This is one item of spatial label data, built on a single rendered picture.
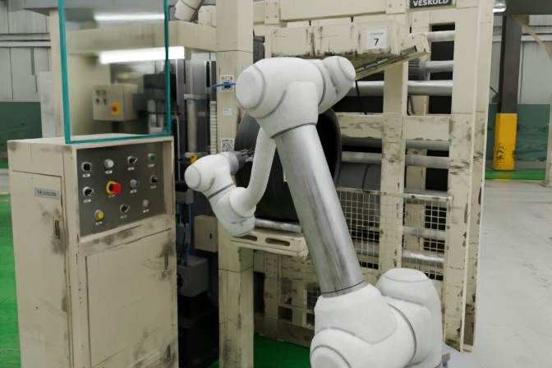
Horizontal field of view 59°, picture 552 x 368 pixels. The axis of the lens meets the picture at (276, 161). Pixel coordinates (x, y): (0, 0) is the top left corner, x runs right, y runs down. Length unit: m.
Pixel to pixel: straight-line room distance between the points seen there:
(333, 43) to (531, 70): 9.92
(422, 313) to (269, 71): 0.65
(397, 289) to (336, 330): 0.21
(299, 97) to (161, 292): 1.49
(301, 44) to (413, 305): 1.50
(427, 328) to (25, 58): 13.01
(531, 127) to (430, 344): 10.86
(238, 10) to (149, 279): 1.26
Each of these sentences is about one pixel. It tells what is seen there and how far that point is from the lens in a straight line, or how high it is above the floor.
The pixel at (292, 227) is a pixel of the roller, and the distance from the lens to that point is 2.07.
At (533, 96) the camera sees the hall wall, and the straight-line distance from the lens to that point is 12.05.
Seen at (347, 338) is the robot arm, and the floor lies 0.96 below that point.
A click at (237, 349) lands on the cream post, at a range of 2.54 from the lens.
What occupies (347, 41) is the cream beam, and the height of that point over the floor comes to 1.70.
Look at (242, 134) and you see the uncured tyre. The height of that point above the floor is 1.29.
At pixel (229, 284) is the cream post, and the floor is 0.55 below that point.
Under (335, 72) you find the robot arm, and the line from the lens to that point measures 1.19.
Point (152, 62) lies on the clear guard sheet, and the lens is 2.23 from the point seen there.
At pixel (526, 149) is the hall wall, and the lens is 11.98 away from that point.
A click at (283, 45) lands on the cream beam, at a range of 2.42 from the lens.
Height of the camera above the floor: 1.43
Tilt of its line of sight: 7 degrees down
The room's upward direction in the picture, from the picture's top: straight up
